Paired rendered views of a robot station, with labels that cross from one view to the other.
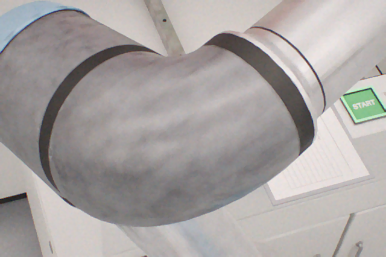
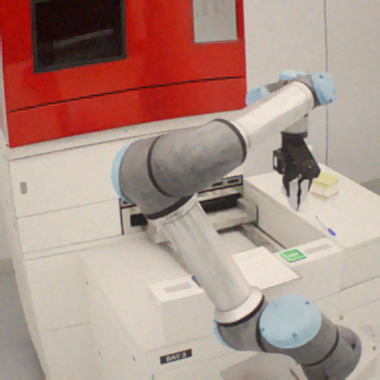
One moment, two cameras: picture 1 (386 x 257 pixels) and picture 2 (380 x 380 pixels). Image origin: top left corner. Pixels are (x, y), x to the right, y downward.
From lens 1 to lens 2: 74 cm
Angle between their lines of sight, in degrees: 31
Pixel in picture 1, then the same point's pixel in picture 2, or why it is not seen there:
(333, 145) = (280, 270)
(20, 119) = (138, 160)
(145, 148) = (186, 144)
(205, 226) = (216, 240)
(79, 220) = (148, 334)
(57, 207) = (136, 331)
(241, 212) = not seen: hidden behind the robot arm
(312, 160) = (270, 276)
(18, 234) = not seen: outside the picture
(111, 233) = (168, 327)
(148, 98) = (186, 132)
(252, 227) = not seen: hidden behind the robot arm
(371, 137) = (299, 267)
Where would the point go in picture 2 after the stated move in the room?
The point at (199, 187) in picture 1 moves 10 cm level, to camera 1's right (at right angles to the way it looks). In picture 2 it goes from (208, 156) to (267, 155)
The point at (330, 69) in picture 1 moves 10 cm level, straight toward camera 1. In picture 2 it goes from (247, 128) to (238, 143)
